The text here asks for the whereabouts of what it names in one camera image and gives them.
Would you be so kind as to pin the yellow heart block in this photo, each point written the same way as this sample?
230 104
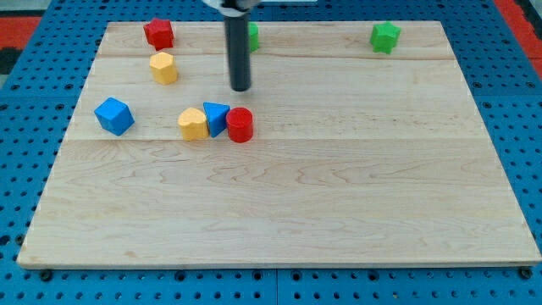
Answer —
193 124

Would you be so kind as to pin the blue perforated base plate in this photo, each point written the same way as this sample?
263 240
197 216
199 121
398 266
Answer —
47 48

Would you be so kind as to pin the green block behind rod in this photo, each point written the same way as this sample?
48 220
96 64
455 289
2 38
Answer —
253 36

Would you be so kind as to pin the red cylinder block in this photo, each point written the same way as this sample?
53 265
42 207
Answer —
239 124

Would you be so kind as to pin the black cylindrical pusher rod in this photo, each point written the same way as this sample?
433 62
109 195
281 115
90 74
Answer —
237 40

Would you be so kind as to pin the yellow hexagon block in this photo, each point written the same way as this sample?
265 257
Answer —
163 68

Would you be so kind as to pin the green star block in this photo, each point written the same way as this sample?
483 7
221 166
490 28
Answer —
384 37

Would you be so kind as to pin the blue triangle block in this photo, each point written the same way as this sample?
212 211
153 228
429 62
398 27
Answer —
216 117

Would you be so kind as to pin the blue cube block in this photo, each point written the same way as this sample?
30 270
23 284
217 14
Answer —
114 116

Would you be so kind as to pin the red star block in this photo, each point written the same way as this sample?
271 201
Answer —
159 33

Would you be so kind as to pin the wooden board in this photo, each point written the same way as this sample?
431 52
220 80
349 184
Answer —
357 160

